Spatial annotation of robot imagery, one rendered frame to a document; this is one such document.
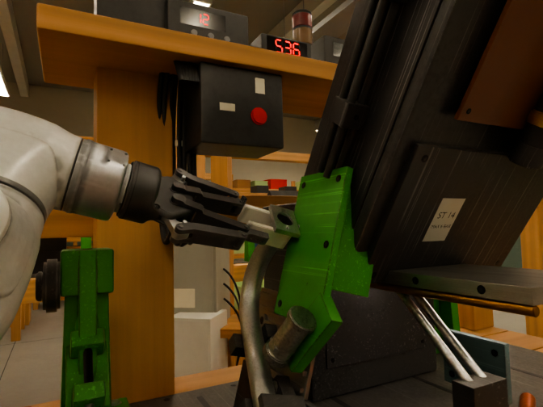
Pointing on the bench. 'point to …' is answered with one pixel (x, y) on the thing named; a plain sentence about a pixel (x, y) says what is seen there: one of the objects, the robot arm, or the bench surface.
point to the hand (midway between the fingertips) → (264, 226)
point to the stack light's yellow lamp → (304, 34)
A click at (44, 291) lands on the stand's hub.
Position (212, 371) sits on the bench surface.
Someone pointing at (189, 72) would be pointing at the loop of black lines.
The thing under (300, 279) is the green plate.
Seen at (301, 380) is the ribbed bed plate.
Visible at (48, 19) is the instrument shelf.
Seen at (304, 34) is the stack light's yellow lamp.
